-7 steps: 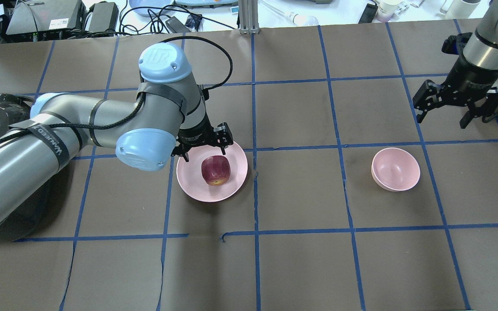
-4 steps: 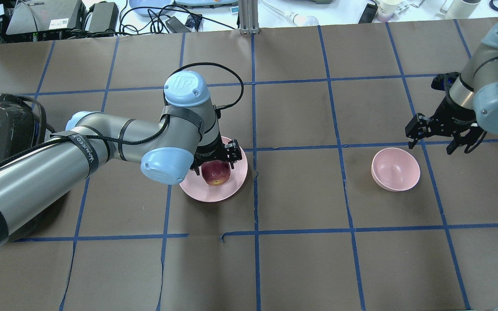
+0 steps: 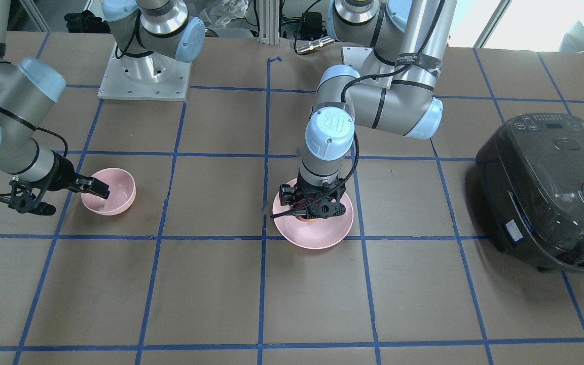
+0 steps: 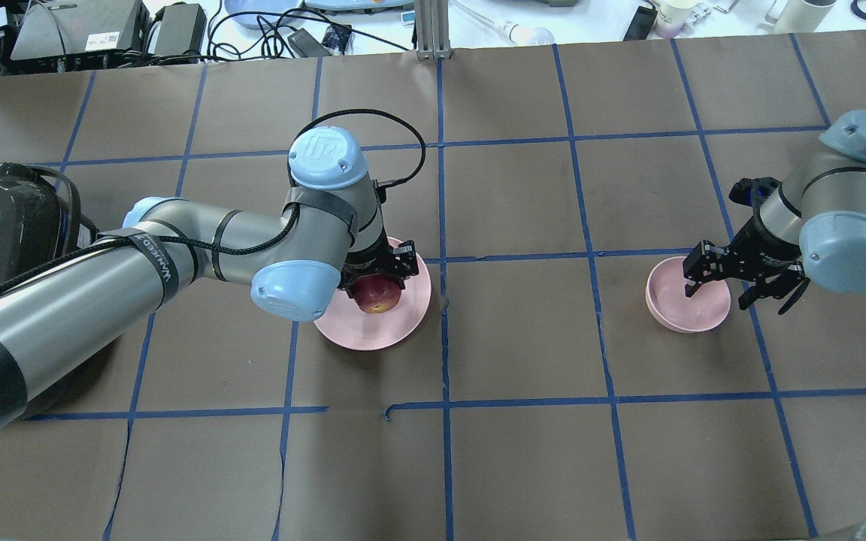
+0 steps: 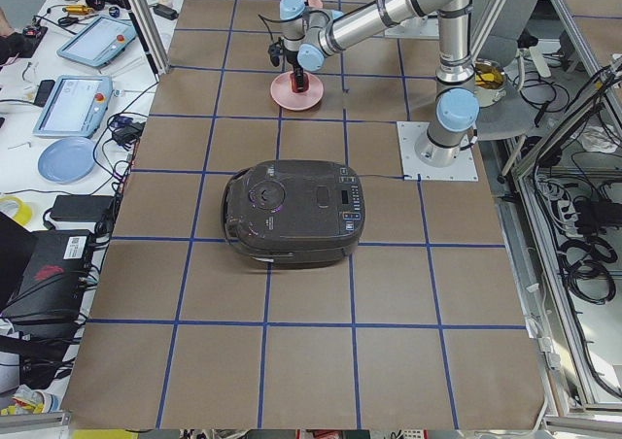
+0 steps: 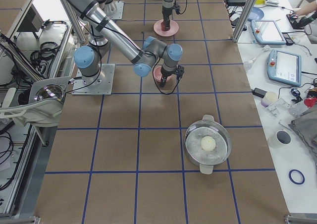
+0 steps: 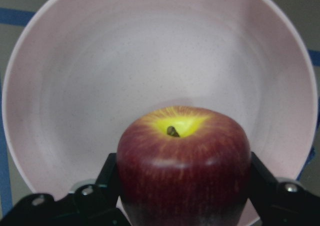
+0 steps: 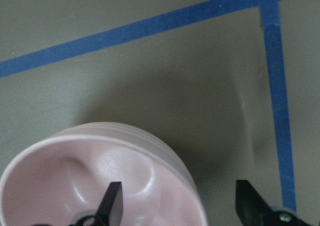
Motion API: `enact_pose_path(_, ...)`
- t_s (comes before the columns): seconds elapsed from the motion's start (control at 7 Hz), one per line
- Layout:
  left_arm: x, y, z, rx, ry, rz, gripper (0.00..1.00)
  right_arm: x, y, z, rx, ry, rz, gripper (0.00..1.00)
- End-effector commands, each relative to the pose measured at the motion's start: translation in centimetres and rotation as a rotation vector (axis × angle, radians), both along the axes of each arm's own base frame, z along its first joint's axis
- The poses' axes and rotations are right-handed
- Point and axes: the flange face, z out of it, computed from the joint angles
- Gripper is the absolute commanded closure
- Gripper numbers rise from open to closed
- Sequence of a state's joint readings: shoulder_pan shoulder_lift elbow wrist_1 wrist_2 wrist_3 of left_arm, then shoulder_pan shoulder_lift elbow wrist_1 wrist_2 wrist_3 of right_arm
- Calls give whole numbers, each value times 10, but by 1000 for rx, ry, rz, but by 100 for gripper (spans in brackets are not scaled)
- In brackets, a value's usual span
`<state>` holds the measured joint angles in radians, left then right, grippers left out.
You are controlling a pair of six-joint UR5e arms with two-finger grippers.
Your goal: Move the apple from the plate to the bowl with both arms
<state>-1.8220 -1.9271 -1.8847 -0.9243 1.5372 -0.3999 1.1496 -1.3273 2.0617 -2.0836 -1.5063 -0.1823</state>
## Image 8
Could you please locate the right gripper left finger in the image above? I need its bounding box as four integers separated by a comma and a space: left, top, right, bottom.
95, 181, 124, 226

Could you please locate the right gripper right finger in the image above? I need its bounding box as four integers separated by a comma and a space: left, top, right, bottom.
235, 179, 278, 226

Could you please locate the pink bowl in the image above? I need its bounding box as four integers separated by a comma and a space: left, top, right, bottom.
0, 122, 208, 226

